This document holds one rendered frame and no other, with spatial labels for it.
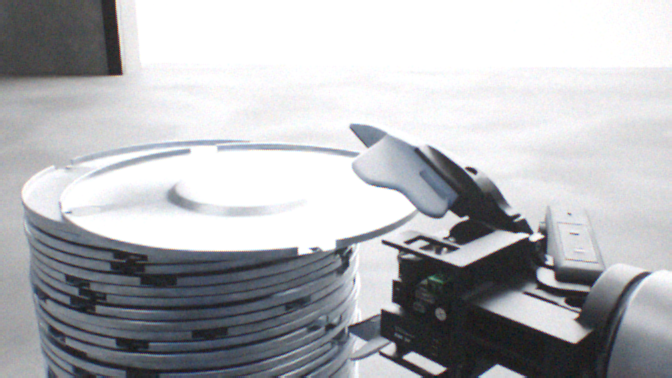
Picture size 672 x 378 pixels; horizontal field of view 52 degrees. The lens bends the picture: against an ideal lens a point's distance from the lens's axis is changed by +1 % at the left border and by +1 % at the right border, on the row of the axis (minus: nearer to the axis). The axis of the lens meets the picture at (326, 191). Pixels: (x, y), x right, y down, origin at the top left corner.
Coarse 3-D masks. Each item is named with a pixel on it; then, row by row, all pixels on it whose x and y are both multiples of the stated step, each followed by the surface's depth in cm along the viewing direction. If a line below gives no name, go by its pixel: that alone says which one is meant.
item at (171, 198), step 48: (240, 144) 70; (288, 144) 70; (96, 192) 56; (144, 192) 56; (192, 192) 54; (240, 192) 54; (288, 192) 54; (336, 192) 56; (384, 192) 56; (96, 240) 46; (144, 240) 46; (192, 240) 46; (240, 240) 46; (288, 240) 46; (336, 240) 45
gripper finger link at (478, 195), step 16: (432, 144) 42; (432, 160) 41; (448, 160) 41; (464, 160) 41; (448, 176) 40; (464, 176) 40; (480, 176) 40; (464, 192) 40; (480, 192) 39; (496, 192) 39; (464, 208) 40; (480, 208) 39; (496, 208) 39; (512, 208) 39
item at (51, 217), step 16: (144, 144) 73; (160, 144) 74; (176, 144) 75; (192, 144) 75; (208, 144) 75; (224, 144) 76; (80, 160) 68; (96, 160) 69; (112, 160) 69; (48, 176) 64; (64, 176) 64; (80, 176) 64; (32, 192) 59; (48, 192) 59; (32, 208) 55; (48, 208) 55; (48, 224) 51; (64, 224) 50
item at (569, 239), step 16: (560, 208) 45; (576, 208) 45; (544, 224) 45; (560, 224) 42; (576, 224) 42; (544, 240) 44; (560, 240) 40; (576, 240) 40; (592, 240) 40; (560, 256) 37; (576, 256) 37; (592, 256) 37; (560, 272) 36; (576, 272) 36; (592, 272) 36
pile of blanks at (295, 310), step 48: (48, 240) 52; (48, 288) 54; (96, 288) 50; (144, 288) 49; (192, 288) 49; (240, 288) 50; (288, 288) 53; (336, 288) 59; (48, 336) 58; (96, 336) 52; (144, 336) 51; (192, 336) 51; (240, 336) 52; (288, 336) 53; (336, 336) 60
